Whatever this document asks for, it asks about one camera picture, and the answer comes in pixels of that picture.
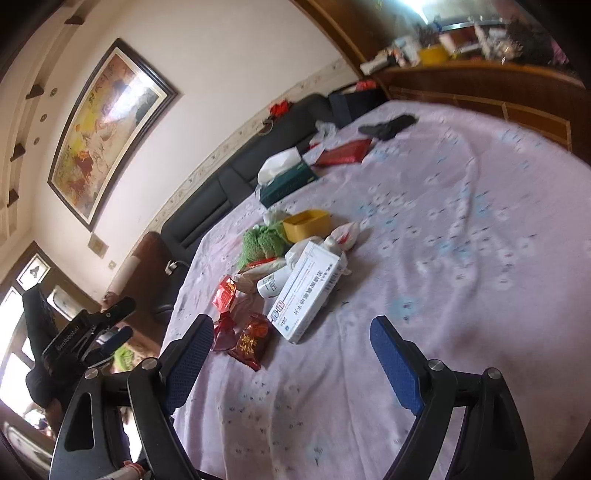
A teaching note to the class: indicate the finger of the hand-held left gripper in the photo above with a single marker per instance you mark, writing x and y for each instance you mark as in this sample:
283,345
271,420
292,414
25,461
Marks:
117,308
114,342

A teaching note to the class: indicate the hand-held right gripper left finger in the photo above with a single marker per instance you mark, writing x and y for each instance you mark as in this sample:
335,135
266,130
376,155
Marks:
188,362

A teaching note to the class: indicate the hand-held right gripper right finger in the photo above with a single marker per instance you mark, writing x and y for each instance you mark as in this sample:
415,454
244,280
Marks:
397,364

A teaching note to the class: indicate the person's left forearm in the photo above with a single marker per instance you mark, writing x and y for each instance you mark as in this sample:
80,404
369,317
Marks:
53,415

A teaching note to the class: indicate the red clear wrapper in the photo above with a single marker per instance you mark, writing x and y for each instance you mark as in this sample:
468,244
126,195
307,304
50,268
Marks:
223,334

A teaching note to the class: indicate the brown armchair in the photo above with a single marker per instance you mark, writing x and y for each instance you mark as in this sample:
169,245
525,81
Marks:
147,267

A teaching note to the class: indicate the wooden framed window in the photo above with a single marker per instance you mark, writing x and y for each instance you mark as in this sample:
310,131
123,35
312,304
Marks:
14,314

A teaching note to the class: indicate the dark red snack packet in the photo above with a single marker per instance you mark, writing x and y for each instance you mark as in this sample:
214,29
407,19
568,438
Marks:
249,344

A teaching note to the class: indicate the small red packet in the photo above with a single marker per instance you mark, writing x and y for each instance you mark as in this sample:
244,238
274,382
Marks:
225,293

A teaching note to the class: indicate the small white bottle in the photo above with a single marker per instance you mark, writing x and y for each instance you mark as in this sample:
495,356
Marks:
271,286

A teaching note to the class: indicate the beige snack packet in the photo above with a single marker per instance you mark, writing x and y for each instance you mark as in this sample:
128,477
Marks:
256,272

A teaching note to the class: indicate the white medicine box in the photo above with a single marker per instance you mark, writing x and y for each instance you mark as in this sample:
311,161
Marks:
307,290

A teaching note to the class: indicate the green cloth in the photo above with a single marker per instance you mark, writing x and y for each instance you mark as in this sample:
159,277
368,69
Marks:
261,244

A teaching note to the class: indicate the white plastic bag red print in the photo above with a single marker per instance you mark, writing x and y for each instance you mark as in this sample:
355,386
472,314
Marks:
344,235

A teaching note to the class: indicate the lilac floral bed sheet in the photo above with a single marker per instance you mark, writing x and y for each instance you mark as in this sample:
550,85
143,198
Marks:
461,230

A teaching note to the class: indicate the black sofa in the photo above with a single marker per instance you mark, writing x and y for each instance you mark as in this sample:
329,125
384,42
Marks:
217,194

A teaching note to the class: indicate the yellow plastic box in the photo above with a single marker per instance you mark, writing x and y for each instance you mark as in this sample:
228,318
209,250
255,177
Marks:
302,227

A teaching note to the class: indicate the large framed painting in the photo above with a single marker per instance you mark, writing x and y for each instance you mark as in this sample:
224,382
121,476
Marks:
106,138

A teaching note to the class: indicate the small white plastic bag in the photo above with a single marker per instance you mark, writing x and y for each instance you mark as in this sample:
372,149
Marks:
276,214

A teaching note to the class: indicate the green tissue box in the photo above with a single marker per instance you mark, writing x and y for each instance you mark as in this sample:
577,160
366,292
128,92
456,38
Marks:
288,180

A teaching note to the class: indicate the flat red box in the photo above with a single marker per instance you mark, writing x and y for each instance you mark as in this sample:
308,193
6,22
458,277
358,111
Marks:
344,153

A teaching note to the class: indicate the black cloth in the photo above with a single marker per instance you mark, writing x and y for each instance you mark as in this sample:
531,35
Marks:
390,125

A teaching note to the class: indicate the crumpled white plastic bag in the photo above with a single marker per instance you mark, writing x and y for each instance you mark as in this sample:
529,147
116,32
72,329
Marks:
325,131

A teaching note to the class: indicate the red hanging ornament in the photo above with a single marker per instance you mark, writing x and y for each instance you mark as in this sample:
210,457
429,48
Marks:
279,109

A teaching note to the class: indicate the dark blue bag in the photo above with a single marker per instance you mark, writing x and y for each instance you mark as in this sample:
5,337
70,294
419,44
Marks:
358,104

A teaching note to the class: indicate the wooden counter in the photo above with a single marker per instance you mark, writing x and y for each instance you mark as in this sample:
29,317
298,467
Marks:
461,87

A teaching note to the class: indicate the dark clothes pile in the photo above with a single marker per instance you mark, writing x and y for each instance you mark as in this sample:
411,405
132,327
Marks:
531,39

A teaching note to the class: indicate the wall switch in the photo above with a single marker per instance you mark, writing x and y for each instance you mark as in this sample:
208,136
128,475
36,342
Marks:
97,243

